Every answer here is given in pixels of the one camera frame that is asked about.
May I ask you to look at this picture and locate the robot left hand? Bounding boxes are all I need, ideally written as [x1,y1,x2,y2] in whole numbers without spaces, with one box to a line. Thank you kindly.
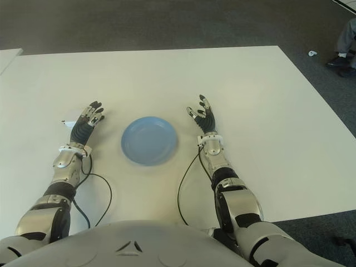
[69,100,106,147]

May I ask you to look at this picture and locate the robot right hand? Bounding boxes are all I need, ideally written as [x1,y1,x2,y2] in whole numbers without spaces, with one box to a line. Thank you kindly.
[185,94,219,137]

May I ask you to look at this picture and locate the blue plate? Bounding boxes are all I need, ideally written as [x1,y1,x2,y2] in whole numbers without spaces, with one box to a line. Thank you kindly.
[120,116,179,167]

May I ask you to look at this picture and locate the white side table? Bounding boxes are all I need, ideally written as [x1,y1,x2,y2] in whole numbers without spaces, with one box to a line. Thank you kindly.
[0,48,23,76]

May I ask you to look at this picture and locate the grey robot torso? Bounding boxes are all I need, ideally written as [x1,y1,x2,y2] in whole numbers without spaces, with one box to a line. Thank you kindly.
[0,221,253,267]

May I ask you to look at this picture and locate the black shoe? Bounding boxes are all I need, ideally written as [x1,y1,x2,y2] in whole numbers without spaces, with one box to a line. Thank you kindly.
[325,53,356,78]

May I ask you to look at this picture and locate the person leg grey trousers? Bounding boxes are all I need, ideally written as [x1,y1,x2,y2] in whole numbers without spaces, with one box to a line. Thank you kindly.
[335,19,356,56]

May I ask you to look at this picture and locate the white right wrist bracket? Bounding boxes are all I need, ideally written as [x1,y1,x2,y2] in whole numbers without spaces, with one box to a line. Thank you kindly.
[196,133,225,149]

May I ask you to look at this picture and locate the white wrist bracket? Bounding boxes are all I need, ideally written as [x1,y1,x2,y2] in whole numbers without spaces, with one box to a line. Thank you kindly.
[196,133,225,149]
[58,144,93,158]

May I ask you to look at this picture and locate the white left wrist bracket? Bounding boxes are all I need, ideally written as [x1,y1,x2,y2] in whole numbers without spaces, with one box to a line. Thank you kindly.
[58,144,93,158]

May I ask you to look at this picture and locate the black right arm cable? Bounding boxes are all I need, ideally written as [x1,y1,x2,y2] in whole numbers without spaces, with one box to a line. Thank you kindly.
[177,145,215,226]

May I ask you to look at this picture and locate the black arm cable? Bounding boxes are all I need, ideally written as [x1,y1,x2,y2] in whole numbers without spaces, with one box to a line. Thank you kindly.
[177,145,215,226]
[72,154,113,229]

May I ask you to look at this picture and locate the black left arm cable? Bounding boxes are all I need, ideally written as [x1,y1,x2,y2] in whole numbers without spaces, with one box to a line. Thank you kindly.
[72,154,113,229]

